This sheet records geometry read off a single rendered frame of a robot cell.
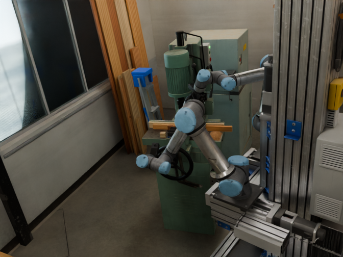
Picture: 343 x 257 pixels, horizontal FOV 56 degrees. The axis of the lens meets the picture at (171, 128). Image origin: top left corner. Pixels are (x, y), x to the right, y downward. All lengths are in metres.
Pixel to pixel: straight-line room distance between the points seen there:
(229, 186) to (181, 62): 0.95
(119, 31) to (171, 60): 1.82
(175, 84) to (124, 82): 1.52
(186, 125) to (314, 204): 0.80
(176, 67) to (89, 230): 1.70
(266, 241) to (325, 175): 0.45
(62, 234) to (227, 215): 1.69
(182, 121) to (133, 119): 2.32
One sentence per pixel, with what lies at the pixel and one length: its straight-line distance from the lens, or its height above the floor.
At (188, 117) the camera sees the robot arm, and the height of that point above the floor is 1.38.
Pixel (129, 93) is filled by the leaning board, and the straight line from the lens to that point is 3.79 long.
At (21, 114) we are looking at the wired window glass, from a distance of 3.15.
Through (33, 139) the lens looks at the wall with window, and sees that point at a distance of 3.15.
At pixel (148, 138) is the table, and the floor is 0.90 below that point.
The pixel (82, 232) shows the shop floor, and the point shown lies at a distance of 3.16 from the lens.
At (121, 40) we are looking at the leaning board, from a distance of 4.01.
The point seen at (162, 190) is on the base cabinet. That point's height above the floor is 0.42.
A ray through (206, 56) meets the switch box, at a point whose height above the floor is 1.39.
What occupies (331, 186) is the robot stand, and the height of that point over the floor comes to 0.98.
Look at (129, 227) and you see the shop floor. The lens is 3.07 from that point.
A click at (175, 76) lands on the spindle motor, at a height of 1.36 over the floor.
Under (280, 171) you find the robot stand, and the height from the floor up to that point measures 0.95.
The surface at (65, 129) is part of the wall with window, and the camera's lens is 3.43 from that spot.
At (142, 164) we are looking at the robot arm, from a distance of 1.87.
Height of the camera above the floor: 2.03
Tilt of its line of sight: 26 degrees down
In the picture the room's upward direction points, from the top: 7 degrees counter-clockwise
